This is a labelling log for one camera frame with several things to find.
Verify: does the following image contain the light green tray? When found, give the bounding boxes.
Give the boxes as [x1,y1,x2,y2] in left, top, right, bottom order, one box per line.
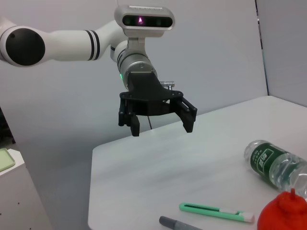
[0,148,16,173]

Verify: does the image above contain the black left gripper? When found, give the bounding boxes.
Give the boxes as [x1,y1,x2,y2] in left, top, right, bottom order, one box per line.
[117,71,199,137]

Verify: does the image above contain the mint green utility knife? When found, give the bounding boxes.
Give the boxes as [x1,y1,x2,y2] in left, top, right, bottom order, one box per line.
[179,202,255,224]

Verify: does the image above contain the grey pen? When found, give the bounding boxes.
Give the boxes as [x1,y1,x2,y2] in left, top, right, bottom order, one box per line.
[159,215,204,230]

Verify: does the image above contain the clear green-label water bottle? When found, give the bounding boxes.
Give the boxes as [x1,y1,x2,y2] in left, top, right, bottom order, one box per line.
[244,140,307,199]

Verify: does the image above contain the white cabinet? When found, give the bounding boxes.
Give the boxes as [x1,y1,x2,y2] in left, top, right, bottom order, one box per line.
[0,148,53,230]

